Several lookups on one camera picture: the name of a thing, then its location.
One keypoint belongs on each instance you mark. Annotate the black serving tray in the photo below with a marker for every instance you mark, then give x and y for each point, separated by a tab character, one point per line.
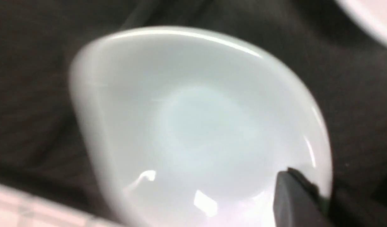
41	149

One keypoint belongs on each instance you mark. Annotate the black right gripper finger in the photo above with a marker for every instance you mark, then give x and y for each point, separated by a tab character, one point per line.
296	201

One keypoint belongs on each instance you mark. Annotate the white side dish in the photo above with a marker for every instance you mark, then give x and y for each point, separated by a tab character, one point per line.
187	127
369	15

